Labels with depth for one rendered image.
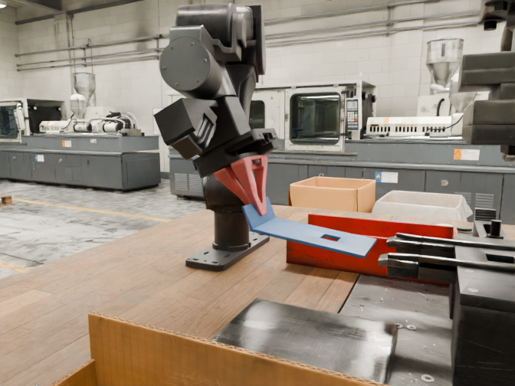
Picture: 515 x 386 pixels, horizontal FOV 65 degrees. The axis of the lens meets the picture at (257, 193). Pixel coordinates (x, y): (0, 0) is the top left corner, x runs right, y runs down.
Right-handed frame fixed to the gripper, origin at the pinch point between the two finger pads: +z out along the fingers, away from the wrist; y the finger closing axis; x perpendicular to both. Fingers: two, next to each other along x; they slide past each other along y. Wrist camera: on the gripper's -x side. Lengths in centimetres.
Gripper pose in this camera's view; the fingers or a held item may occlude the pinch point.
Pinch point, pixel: (259, 209)
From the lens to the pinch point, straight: 52.1
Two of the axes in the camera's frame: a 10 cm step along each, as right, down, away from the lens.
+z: 3.8, 9.3, -0.2
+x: 4.4, -1.6, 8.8
